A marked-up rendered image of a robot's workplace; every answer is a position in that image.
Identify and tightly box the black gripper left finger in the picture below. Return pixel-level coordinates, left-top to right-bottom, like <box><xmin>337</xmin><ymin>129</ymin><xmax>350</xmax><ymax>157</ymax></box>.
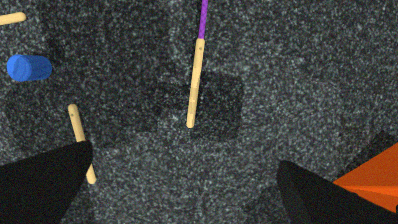
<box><xmin>0</xmin><ymin>140</ymin><xmax>93</xmax><ymax>224</ymax></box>

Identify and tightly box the blue cylinder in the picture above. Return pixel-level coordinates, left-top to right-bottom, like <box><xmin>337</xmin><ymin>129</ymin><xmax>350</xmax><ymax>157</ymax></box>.
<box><xmin>7</xmin><ymin>54</ymin><xmax>52</xmax><ymax>81</ymax></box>

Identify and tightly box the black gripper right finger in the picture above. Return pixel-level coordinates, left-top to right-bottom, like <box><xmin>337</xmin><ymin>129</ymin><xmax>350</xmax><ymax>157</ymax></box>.
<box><xmin>276</xmin><ymin>160</ymin><xmax>398</xmax><ymax>224</ymax></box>

